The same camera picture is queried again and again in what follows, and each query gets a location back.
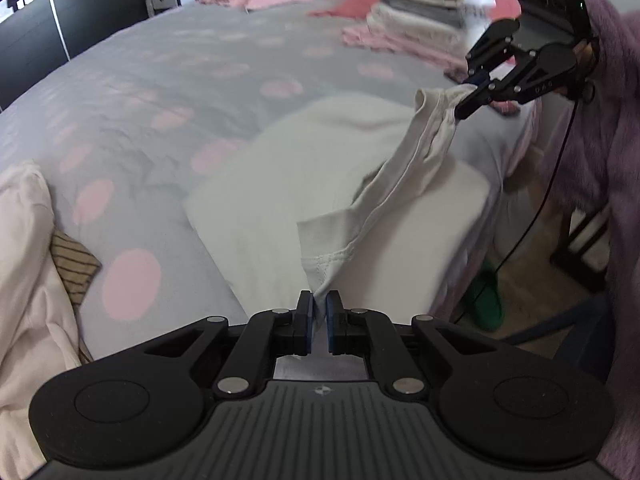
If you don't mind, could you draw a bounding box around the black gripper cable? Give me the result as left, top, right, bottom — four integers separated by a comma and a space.
452, 92, 581, 326

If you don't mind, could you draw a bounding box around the green slipper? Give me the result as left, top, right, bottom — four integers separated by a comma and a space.
460, 257, 503, 331

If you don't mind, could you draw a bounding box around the person's right forearm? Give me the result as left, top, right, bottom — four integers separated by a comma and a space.
582, 0, 640, 161

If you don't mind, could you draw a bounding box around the grey folded garment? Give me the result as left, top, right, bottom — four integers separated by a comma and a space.
387, 0, 473, 28

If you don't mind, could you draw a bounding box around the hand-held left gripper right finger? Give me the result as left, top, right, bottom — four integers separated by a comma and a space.
326, 290, 497, 403

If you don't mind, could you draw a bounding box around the white jacket with dark trim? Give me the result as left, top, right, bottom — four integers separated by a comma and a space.
0, 160, 83, 471

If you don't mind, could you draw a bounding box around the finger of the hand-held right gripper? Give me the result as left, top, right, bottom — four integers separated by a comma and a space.
452, 48, 557, 121
465, 19, 522, 84

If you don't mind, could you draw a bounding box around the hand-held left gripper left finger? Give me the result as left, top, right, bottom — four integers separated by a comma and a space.
142, 290, 317, 403

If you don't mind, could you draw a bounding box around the tan striped garment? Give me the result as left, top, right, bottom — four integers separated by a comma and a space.
50, 230, 103, 363

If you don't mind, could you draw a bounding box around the dark wooden stool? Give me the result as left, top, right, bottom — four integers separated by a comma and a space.
550, 200, 613, 293

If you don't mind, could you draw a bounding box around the white folded sweater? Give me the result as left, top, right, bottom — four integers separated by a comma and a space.
367, 5, 468, 56

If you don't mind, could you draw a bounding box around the purple fleece robe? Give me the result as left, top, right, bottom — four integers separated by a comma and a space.
540, 0, 640, 480

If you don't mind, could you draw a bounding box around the white t-shirt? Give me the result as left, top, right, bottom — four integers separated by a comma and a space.
182, 85, 491, 321

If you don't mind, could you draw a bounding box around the grey pink-dotted bedsheet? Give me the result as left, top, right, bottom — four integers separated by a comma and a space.
0, 0, 543, 356

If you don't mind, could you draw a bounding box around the black sliding-door wardrobe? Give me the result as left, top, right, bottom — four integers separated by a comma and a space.
0, 0, 166, 111

